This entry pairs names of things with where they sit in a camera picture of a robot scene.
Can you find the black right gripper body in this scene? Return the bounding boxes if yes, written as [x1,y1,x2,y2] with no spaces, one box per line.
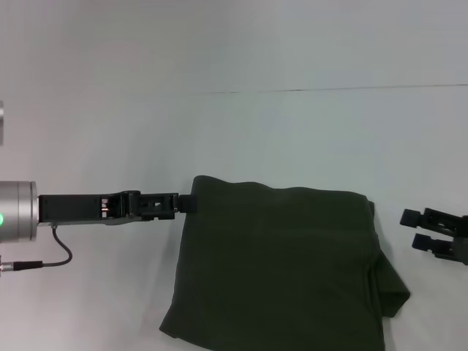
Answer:
[450,233,468,266]

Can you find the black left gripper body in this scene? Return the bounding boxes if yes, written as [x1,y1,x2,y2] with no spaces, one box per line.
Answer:
[37,189,143,227]

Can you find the dark green FREE t-shirt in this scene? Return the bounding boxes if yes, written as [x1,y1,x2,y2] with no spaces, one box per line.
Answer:
[159,175,412,351]

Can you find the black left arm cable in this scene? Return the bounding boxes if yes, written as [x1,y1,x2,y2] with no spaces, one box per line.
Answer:
[0,224,74,273]

